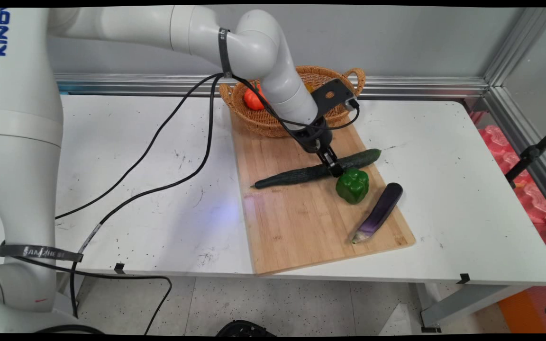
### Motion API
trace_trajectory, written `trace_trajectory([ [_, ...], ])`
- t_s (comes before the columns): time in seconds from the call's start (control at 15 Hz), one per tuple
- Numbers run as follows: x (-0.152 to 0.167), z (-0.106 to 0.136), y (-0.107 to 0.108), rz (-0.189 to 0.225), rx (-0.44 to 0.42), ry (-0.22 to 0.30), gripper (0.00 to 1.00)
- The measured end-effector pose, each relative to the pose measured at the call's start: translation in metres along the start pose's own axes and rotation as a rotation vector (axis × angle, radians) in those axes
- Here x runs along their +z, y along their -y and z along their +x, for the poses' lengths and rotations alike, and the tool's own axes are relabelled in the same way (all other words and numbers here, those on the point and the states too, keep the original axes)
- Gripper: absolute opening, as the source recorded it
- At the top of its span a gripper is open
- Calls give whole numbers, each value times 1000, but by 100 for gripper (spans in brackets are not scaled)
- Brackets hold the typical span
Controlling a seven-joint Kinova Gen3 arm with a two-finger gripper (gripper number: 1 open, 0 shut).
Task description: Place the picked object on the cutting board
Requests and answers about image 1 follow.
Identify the slanted aluminium frame rail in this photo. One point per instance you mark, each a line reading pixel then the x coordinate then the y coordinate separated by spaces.
pixel 524 137

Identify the small black table clip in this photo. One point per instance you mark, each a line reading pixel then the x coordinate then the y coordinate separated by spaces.
pixel 119 268
pixel 464 278

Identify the orange flat panel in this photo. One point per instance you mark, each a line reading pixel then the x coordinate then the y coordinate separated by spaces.
pixel 519 312

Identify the green bell pepper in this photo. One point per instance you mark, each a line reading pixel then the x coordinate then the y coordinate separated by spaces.
pixel 352 186

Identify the pink foam sheet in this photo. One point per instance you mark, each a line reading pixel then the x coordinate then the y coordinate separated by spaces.
pixel 500 142

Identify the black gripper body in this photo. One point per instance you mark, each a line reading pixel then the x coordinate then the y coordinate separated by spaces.
pixel 314 136

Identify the grey table leg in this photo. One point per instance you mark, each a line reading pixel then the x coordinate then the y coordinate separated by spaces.
pixel 462 303

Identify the black tripod stand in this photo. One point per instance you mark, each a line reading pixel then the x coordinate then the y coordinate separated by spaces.
pixel 531 152

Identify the purple eggplant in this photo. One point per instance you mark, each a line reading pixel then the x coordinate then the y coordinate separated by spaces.
pixel 382 208

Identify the wooden cutting board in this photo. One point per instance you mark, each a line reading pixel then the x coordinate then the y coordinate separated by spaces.
pixel 292 222

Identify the woven wicker basket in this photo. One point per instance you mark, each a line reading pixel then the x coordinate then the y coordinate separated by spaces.
pixel 259 121

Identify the blue foam sheet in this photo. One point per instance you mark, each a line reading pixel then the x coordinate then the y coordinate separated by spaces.
pixel 63 88

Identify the small orange pumpkin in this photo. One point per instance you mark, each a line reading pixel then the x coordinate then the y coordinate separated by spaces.
pixel 251 99

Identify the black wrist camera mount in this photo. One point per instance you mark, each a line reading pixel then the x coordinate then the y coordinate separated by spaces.
pixel 332 94

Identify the black round floor object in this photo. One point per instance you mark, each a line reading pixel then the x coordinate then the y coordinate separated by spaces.
pixel 244 328

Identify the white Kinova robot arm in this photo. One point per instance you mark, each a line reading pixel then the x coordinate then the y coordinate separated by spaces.
pixel 17 142

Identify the horizontal aluminium frame rail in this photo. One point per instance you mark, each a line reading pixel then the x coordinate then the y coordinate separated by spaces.
pixel 135 85

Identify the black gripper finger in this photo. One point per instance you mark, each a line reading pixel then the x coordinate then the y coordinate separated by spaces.
pixel 336 168
pixel 324 157

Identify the upright aluminium frame post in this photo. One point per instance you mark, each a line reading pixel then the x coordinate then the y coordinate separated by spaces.
pixel 519 42

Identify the dark green cucumber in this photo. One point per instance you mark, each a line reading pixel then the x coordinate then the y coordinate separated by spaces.
pixel 292 176

